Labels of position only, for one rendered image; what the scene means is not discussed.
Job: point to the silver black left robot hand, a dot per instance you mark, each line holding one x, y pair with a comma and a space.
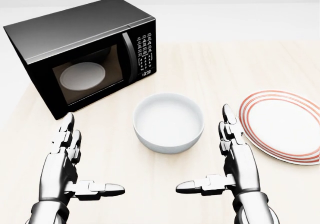
56, 170

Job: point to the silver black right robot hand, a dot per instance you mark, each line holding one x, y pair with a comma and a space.
243, 169

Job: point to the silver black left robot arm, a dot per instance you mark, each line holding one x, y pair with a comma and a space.
46, 212

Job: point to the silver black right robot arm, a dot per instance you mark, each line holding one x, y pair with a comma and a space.
253, 209

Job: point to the white plate with red rings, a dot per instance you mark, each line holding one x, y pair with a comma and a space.
281, 126

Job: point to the white bowl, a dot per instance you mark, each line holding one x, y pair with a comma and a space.
169, 123

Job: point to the white microwave turntable plate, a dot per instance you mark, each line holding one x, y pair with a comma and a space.
83, 75

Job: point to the black microwave oven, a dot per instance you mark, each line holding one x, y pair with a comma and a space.
82, 54

